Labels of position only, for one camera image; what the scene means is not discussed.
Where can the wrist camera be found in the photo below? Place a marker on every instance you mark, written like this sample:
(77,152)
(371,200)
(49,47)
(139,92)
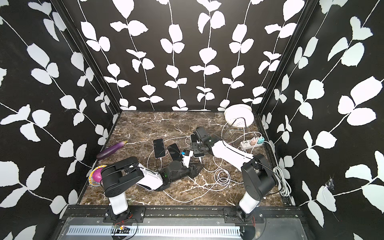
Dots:
(201,134)
(187,154)

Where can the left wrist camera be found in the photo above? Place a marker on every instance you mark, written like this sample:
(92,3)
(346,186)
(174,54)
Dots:
(187,154)

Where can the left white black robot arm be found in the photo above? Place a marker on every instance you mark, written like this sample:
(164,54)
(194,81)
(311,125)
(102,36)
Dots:
(119,177)

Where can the white power strip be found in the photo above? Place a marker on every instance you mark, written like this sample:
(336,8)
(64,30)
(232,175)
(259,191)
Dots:
(254,142)

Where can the phone with pink case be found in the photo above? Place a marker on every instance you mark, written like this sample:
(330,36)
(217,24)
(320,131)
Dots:
(175,152)

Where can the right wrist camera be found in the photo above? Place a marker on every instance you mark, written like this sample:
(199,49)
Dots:
(201,134)

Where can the white round plate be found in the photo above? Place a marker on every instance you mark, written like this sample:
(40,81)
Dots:
(239,116)

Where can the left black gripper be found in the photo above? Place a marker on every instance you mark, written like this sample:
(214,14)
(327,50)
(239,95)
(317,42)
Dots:
(192,172)

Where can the white perforated cable duct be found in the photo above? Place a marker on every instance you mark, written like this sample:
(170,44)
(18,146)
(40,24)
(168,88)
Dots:
(156,231)

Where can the phone with blue-grey case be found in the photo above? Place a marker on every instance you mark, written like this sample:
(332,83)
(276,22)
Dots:
(159,148)

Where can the phone with mint case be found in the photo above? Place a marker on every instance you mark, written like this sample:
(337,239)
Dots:
(197,153)

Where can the purple eggplant toy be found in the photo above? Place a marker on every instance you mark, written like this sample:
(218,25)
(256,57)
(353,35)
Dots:
(111,150)

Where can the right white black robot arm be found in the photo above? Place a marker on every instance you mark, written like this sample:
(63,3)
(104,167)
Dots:
(258,178)

